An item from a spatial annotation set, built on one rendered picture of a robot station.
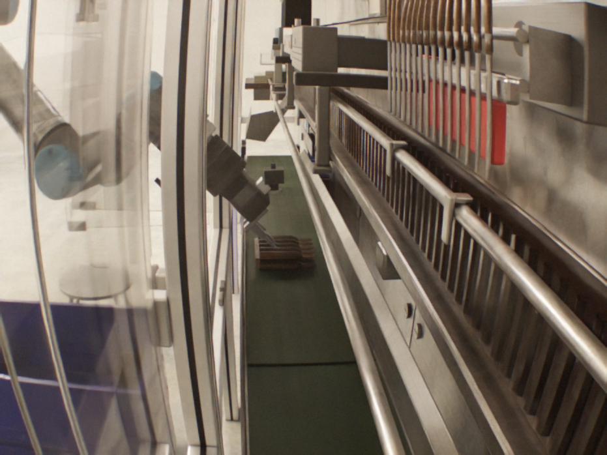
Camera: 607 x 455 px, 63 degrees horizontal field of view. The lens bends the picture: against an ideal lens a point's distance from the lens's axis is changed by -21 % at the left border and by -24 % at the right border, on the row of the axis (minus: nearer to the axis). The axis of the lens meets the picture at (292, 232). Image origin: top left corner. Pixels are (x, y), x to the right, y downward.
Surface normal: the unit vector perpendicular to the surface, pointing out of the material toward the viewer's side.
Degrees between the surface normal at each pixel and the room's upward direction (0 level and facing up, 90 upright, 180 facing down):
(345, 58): 90
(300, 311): 2
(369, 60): 90
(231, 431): 0
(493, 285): 90
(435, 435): 55
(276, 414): 2
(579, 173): 90
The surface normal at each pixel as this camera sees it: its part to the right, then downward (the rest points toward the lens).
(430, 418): -0.81, -0.54
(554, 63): 0.07, 0.32
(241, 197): -0.17, 0.04
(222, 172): 0.22, 0.14
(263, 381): 0.01, -0.96
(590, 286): -1.00, 0.00
